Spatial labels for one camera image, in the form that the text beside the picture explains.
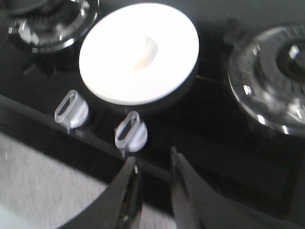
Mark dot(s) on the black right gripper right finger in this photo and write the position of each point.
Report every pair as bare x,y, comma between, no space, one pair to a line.
196,205

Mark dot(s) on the silver right stove knob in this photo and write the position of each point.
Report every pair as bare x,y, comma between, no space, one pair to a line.
131,134

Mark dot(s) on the right black gas burner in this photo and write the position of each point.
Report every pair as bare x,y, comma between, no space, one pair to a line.
266,72

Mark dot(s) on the white round plate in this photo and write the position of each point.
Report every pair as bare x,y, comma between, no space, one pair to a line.
139,54

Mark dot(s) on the silver stove knob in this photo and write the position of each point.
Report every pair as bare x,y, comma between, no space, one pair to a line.
131,134
73,111

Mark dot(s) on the silver left stove knob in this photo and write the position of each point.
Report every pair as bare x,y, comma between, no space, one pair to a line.
73,111

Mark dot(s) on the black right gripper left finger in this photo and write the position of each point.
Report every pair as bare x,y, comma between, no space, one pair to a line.
120,204

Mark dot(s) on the left black gas burner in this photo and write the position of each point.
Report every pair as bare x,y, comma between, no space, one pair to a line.
48,25

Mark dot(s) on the black glass stove top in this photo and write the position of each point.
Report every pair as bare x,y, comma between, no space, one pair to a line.
242,159

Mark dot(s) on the black gas burner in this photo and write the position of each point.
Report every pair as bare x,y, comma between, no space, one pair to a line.
48,25
266,72

